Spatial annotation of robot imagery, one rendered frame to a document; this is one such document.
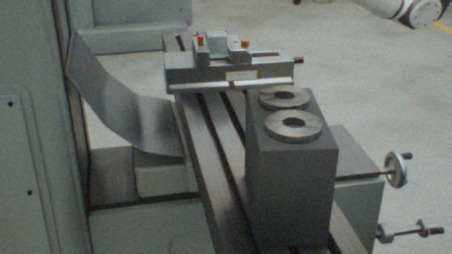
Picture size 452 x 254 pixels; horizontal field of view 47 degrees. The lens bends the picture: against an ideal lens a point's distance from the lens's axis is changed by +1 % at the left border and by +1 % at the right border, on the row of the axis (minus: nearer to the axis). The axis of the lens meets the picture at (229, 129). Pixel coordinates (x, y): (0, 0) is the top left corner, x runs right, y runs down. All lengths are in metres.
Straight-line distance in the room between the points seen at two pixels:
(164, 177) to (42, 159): 0.29
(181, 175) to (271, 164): 0.54
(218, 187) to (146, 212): 0.37
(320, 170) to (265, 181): 0.08
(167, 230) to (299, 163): 0.66
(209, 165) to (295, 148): 0.33
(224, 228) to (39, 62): 0.49
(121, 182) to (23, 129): 0.35
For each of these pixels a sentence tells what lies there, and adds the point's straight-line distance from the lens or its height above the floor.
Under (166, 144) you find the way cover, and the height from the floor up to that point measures 0.84.
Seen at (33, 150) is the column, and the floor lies 0.92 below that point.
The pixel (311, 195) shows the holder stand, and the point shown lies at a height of 1.01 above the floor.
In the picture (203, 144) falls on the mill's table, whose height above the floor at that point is 0.91.
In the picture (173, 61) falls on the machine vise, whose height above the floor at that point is 0.98.
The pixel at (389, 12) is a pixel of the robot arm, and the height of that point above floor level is 1.14.
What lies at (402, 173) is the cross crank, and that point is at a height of 0.63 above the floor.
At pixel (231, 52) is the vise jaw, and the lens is 1.36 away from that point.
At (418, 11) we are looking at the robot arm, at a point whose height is 1.15.
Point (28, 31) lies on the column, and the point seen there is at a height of 1.17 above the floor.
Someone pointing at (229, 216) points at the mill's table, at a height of 0.91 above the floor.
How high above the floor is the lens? 1.49
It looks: 29 degrees down
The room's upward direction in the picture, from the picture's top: straight up
